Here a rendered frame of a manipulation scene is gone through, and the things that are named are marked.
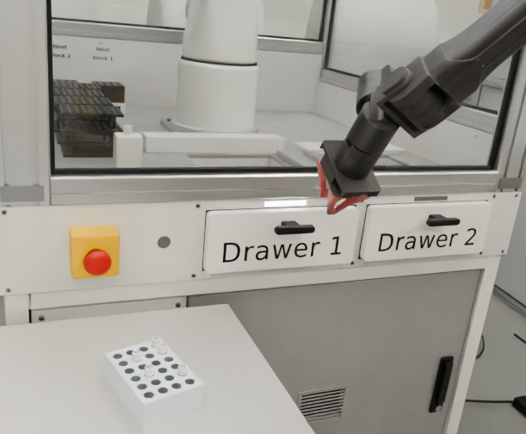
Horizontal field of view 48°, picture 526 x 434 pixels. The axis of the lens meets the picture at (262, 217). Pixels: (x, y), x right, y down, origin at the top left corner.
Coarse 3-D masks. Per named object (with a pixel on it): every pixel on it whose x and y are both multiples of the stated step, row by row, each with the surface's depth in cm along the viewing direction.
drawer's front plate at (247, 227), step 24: (216, 216) 97; (240, 216) 99; (264, 216) 101; (288, 216) 103; (312, 216) 104; (336, 216) 106; (216, 240) 99; (240, 240) 101; (264, 240) 102; (288, 240) 104; (312, 240) 106; (336, 240) 108; (216, 264) 101; (240, 264) 102; (264, 264) 104; (288, 264) 106; (312, 264) 108
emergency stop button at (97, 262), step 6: (90, 252) 86; (96, 252) 86; (102, 252) 87; (84, 258) 87; (90, 258) 86; (96, 258) 86; (102, 258) 87; (108, 258) 87; (84, 264) 86; (90, 264) 86; (96, 264) 87; (102, 264) 87; (108, 264) 87; (90, 270) 87; (96, 270) 87; (102, 270) 87
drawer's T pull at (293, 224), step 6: (282, 222) 102; (288, 222) 102; (294, 222) 102; (276, 228) 99; (282, 228) 99; (288, 228) 99; (294, 228) 100; (300, 228) 100; (306, 228) 100; (312, 228) 101; (282, 234) 99
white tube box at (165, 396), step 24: (120, 360) 78; (144, 360) 78; (168, 360) 80; (120, 384) 75; (144, 384) 74; (168, 384) 74; (192, 384) 74; (144, 408) 70; (168, 408) 72; (192, 408) 75
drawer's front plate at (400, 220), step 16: (368, 208) 110; (384, 208) 110; (400, 208) 111; (416, 208) 113; (432, 208) 114; (448, 208) 116; (464, 208) 117; (480, 208) 119; (368, 224) 110; (384, 224) 111; (400, 224) 112; (416, 224) 114; (464, 224) 119; (480, 224) 120; (368, 240) 111; (384, 240) 112; (400, 240) 114; (416, 240) 115; (448, 240) 118; (464, 240) 120; (480, 240) 122; (368, 256) 112; (384, 256) 114; (400, 256) 115; (416, 256) 117; (432, 256) 118
